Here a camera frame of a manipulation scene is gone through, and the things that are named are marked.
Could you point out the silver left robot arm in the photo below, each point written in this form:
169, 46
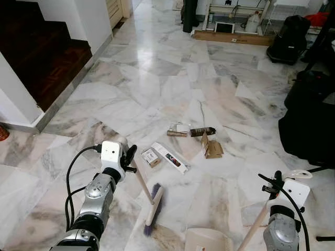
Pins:
97, 201

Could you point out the white plastic jug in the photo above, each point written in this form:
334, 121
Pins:
253, 23

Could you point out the brown cardboard piece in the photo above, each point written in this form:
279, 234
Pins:
213, 149

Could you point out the black backpack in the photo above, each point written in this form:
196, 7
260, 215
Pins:
289, 39

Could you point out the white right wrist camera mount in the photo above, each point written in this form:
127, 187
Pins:
297, 192

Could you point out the white metal shelf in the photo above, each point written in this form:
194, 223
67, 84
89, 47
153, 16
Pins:
238, 7

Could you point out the small white carton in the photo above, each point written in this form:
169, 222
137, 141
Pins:
151, 157

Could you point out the long brown cardboard box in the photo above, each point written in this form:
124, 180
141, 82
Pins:
233, 37

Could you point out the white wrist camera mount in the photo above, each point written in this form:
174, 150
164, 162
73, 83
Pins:
297, 192
110, 152

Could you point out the red cloth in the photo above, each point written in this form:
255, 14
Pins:
317, 19

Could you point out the tall black object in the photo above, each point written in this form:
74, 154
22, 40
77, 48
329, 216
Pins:
189, 15

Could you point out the wooden broom purple bristles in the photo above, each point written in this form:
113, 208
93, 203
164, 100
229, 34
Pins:
155, 209

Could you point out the black tripod stand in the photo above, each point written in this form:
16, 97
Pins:
320, 168

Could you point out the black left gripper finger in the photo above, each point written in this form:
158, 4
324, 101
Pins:
129, 169
132, 151

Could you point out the red cylinder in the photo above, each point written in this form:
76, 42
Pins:
2, 132

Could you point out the long white carton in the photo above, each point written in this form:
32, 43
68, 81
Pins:
171, 158

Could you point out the large black bag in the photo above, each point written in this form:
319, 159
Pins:
310, 123

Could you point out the light wooden door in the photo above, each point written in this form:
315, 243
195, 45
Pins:
115, 10

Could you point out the white framed tablet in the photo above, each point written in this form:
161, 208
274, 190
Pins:
224, 27

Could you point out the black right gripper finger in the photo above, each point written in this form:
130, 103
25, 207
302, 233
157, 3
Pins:
267, 180
278, 176

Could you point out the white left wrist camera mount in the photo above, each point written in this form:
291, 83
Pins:
110, 152

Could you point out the dark wooden staircase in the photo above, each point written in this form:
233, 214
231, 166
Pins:
47, 57

